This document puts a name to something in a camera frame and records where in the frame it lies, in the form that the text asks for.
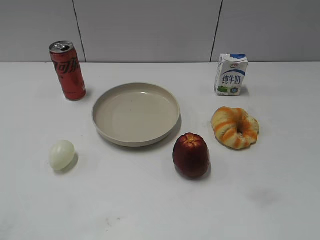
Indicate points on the beige round plate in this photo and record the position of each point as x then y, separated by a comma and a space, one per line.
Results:
136, 114

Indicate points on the dark red apple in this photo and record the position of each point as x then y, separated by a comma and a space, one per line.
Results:
191, 155

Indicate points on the white blue milk carton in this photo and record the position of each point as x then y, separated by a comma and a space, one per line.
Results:
231, 71

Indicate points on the white egg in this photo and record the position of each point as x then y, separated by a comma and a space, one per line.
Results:
61, 154

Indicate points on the red cola can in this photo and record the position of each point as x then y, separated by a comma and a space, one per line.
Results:
67, 66

